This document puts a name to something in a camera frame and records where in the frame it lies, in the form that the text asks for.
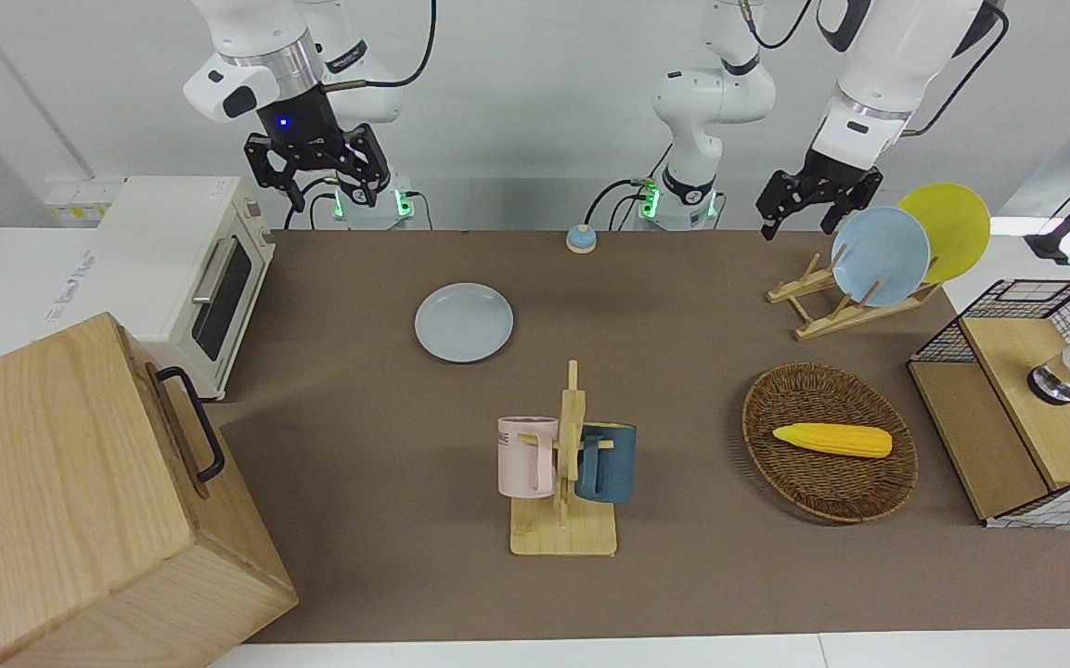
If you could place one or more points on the wooden cabinet box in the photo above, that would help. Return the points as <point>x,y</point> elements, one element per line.
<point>52,501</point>

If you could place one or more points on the brown wicker basket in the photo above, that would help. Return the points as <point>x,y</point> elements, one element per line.
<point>822,487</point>

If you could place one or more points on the yellow plate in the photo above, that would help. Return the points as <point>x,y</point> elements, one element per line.
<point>957,223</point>

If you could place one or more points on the dark blue mug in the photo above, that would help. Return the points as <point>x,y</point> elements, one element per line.
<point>611,464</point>

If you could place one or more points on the wooden mug tree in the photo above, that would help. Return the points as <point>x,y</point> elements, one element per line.
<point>562,533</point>

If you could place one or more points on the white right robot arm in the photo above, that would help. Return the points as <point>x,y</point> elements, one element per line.
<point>247,28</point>

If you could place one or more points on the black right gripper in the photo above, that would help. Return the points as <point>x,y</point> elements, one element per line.
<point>298,125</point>

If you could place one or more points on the light blue plate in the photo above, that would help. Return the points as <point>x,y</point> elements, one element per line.
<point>878,255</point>

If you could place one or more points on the gray plate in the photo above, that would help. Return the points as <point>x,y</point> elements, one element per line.
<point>463,323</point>

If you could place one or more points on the white wall socket strip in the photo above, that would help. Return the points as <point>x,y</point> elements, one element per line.
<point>80,199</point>

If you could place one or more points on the yellow corn cob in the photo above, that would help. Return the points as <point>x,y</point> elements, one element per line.
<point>831,440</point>

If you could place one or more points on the wooden plate rack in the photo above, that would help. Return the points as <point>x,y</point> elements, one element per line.
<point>831,320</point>

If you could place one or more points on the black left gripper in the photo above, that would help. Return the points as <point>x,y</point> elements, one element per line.
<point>836,176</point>

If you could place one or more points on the brown table mat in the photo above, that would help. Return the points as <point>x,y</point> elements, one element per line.
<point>386,436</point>

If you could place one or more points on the pink mug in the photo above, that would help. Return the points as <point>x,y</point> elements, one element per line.
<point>525,459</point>

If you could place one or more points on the white toaster oven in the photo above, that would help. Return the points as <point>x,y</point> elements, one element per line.
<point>163,241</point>

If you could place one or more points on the blue service bell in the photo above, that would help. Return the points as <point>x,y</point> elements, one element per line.
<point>581,239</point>

